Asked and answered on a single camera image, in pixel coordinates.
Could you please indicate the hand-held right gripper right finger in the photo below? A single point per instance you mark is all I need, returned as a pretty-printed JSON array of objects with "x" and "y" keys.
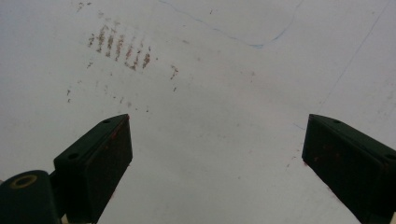
[{"x": 351, "y": 161}]

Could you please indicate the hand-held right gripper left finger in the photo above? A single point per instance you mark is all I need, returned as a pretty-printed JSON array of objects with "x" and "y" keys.
[{"x": 93, "y": 168}]

